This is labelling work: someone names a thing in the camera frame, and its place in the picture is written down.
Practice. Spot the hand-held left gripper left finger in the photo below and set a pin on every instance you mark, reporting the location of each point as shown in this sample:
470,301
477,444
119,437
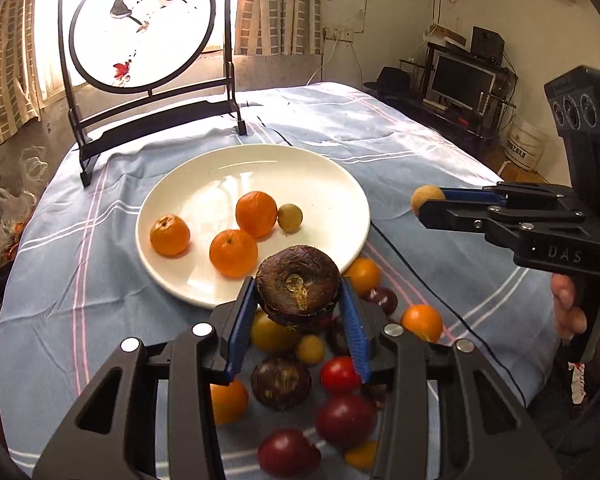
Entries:
240,330

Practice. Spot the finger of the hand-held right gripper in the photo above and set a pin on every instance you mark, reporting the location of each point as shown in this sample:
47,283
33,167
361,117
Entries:
455,216
530,195

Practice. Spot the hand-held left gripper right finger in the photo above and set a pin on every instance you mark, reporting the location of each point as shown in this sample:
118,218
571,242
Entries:
355,330

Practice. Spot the yellow cherry tomato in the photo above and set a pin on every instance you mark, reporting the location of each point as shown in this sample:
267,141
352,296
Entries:
362,455
271,335

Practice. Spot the tan longan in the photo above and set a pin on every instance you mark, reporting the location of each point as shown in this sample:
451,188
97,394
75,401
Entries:
289,217
310,349
425,199

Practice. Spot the dark red plum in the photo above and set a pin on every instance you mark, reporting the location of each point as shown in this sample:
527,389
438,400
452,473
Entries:
345,420
287,452
384,301

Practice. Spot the red cherry tomato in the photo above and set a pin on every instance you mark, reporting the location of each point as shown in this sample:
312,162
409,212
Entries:
340,375

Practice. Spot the orange tangerine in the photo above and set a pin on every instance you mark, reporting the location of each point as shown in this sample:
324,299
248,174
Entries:
421,322
227,402
256,214
363,275
170,235
233,252

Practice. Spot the dark brown water chestnut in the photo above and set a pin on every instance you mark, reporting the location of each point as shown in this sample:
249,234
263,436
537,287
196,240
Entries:
297,290
280,382

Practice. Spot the white round plate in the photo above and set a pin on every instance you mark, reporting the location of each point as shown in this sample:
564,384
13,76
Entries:
260,175

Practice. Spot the person's right hand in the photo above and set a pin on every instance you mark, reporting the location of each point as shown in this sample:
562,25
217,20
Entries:
565,305

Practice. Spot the white plastic bucket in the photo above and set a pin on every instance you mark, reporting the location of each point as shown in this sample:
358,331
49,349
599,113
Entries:
525,142

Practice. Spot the black media stand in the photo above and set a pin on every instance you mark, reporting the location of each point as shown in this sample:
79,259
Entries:
460,127

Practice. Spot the blue striped tablecloth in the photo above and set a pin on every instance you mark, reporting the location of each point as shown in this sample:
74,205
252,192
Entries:
405,125

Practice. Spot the silver computer monitor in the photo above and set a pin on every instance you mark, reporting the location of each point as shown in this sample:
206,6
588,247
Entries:
460,82

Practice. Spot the black hat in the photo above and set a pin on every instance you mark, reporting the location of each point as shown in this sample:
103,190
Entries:
394,79

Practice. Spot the black speaker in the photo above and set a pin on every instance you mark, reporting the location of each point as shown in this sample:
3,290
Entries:
486,44

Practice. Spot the white paper scrap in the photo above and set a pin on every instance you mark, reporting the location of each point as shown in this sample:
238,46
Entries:
578,382

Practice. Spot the white plastic bag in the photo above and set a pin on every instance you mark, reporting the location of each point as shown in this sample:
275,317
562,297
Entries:
12,220
34,165

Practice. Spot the checkered beige curtain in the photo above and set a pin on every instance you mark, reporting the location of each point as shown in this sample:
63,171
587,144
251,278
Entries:
275,5
10,60

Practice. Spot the bird painting table screen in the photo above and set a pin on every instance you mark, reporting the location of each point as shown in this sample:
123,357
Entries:
145,35

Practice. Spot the white wall socket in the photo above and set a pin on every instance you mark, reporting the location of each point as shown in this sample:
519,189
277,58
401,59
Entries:
340,33

